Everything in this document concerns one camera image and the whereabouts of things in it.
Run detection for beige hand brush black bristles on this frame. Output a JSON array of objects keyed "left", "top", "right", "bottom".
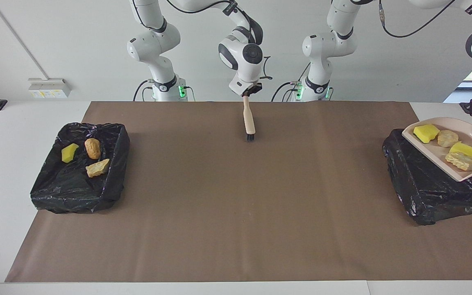
[{"left": 242, "top": 96, "right": 256, "bottom": 143}]

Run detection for notched yellow sponge piece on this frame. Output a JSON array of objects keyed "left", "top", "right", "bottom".
[{"left": 449, "top": 142, "right": 472, "bottom": 161}]

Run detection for beige chip piece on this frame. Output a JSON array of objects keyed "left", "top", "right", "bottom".
[
  {"left": 445, "top": 152, "right": 472, "bottom": 171},
  {"left": 437, "top": 130, "right": 460, "bottom": 148}
]

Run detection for yellow sponge with green scourer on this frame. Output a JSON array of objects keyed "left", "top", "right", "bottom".
[{"left": 413, "top": 124, "right": 440, "bottom": 144}]

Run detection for pale pink plastic dustpan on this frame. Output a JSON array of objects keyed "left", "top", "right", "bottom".
[{"left": 402, "top": 117, "right": 472, "bottom": 182}]

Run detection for brown oval croquette toy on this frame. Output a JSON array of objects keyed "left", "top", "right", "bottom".
[{"left": 84, "top": 138, "right": 101, "bottom": 160}]

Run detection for sliced bread loaf toy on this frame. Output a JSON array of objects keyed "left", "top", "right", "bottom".
[{"left": 86, "top": 159, "right": 111, "bottom": 178}]

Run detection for small yellow sponge piece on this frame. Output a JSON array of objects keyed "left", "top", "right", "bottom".
[{"left": 61, "top": 143, "right": 79, "bottom": 163}]

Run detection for black bag lined bin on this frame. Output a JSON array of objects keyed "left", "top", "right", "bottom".
[
  {"left": 382, "top": 128, "right": 472, "bottom": 226},
  {"left": 30, "top": 122, "right": 130, "bottom": 214}
]

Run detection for brown paper table mat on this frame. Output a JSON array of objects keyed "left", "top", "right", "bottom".
[{"left": 5, "top": 101, "right": 472, "bottom": 282}]

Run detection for black base cable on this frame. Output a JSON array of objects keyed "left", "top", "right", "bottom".
[
  {"left": 271, "top": 64, "right": 311, "bottom": 102},
  {"left": 133, "top": 79, "right": 154, "bottom": 102}
]

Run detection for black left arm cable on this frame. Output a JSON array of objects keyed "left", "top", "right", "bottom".
[{"left": 379, "top": 0, "right": 458, "bottom": 39}]

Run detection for white wall socket box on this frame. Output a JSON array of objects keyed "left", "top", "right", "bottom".
[{"left": 28, "top": 78, "right": 71, "bottom": 99}]

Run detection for white wall conduit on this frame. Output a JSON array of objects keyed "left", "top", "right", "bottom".
[{"left": 0, "top": 0, "right": 50, "bottom": 79}]

